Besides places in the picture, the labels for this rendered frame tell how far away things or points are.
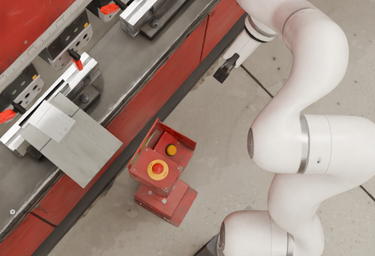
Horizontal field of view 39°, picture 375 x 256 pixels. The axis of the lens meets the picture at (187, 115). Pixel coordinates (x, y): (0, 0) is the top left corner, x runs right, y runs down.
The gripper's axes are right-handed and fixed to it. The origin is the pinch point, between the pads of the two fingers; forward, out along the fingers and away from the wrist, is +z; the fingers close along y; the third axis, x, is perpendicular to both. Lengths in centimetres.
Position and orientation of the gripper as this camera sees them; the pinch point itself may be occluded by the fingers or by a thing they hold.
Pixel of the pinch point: (226, 68)
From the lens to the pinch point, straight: 139.7
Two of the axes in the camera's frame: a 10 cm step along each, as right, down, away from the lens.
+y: -4.7, 5.3, -7.1
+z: -4.4, 5.5, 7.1
